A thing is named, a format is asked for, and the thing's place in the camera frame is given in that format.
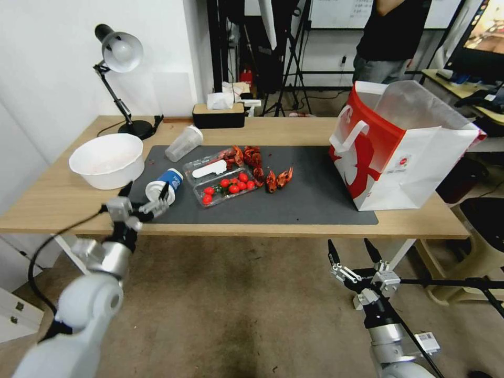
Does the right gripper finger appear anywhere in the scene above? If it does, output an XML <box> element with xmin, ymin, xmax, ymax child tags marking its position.
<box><xmin>363</xmin><ymin>237</ymin><xmax>402</xmax><ymax>299</ymax></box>
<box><xmin>327</xmin><ymin>238</ymin><xmax>363</xmax><ymax>285</ymax></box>

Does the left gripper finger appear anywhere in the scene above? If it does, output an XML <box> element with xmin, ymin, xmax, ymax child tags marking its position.
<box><xmin>138</xmin><ymin>182</ymin><xmax>176</xmax><ymax>221</ymax></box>
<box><xmin>104</xmin><ymin>180</ymin><xmax>134</xmax><ymax>223</ymax></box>

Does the clear disposable takeout box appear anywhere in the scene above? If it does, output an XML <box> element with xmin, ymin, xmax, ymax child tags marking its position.
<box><xmin>182</xmin><ymin>148</ymin><xmax>264</xmax><ymax>211</ymax></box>

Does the black tissue box wooden lid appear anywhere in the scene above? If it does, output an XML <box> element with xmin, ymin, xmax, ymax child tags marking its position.
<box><xmin>192</xmin><ymin>102</ymin><xmax>246</xmax><ymax>130</ymax></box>

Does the red white delivery bag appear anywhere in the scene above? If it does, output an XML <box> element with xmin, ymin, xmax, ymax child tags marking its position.
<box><xmin>328</xmin><ymin>80</ymin><xmax>489</xmax><ymax>213</ymax></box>

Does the white table leg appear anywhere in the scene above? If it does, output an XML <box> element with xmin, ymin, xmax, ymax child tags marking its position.
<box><xmin>50</xmin><ymin>234</ymin><xmax>90</xmax><ymax>276</ymax></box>
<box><xmin>387</xmin><ymin>238</ymin><xmax>418</xmax><ymax>277</ymax></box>

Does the blue white bottle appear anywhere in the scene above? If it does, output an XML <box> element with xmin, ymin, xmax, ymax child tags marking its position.
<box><xmin>144</xmin><ymin>168</ymin><xmax>185</xmax><ymax>205</ymax></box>

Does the white plastic bowl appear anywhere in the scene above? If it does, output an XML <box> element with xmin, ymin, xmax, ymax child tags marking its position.
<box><xmin>69</xmin><ymin>133</ymin><xmax>145</xmax><ymax>191</ymax></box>

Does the beige plastic stool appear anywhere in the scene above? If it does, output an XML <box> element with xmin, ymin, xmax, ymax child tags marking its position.
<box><xmin>416</xmin><ymin>204</ymin><xmax>504</xmax><ymax>309</ymax></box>

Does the clear shaker bottle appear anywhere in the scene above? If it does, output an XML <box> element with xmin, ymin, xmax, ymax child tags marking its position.
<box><xmin>164</xmin><ymin>124</ymin><xmax>205</xmax><ymax>163</ymax></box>

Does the dark grey table mat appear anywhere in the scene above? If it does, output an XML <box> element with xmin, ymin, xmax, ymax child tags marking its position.
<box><xmin>127</xmin><ymin>144</ymin><xmax>380</xmax><ymax>226</ymax></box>

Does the black waste bin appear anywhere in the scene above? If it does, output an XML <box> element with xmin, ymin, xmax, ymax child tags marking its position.
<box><xmin>435</xmin><ymin>157</ymin><xmax>489</xmax><ymax>205</ymax></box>

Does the white tissue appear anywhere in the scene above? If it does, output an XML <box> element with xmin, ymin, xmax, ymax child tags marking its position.
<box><xmin>206</xmin><ymin>92</ymin><xmax>234</xmax><ymax>111</ymax></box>

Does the white drawer cabinet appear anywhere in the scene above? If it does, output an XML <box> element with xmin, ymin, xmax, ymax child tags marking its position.
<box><xmin>0</xmin><ymin>232</ymin><xmax>45</xmax><ymax>344</ymax></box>

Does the black desk lamp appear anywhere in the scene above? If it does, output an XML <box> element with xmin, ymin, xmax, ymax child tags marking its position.
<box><xmin>93</xmin><ymin>23</ymin><xmax>164</xmax><ymax>141</ymax></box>

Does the black metal rack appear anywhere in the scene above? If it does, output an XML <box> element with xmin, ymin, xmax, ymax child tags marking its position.
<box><xmin>206</xmin><ymin>0</ymin><xmax>246</xmax><ymax>95</ymax></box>

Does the black tripod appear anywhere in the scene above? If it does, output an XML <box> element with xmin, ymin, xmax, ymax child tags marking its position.
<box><xmin>261</xmin><ymin>0</ymin><xmax>317</xmax><ymax>118</ymax></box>

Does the wooden side desk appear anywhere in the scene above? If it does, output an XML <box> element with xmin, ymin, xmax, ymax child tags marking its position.
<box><xmin>420</xmin><ymin>69</ymin><xmax>504</xmax><ymax>155</ymax></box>

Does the person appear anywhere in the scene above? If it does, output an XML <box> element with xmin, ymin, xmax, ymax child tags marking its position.
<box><xmin>351</xmin><ymin>0</ymin><xmax>431</xmax><ymax>86</ymax></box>

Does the white whiteboard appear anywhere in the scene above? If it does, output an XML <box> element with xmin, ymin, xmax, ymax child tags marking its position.
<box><xmin>309</xmin><ymin>0</ymin><xmax>462</xmax><ymax>30</ymax></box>

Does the black computer monitor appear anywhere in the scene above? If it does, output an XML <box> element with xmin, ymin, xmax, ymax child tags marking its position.
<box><xmin>448</xmin><ymin>0</ymin><xmax>504</xmax><ymax>80</ymax></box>

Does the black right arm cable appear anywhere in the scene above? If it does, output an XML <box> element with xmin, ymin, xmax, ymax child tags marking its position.
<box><xmin>387</xmin><ymin>302</ymin><xmax>446</xmax><ymax>378</ymax></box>

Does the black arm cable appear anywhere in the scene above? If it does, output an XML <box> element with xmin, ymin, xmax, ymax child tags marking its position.
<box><xmin>387</xmin><ymin>302</ymin><xmax>446</xmax><ymax>378</ymax></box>
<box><xmin>28</xmin><ymin>206</ymin><xmax>109</xmax><ymax>343</ymax></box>

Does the black lamp cable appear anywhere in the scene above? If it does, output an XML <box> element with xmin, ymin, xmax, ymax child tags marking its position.
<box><xmin>96</xmin><ymin>117</ymin><xmax>131</xmax><ymax>138</ymax></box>

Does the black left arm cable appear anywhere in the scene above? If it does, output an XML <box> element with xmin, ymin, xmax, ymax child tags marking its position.
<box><xmin>28</xmin><ymin>206</ymin><xmax>109</xmax><ymax>343</ymax></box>

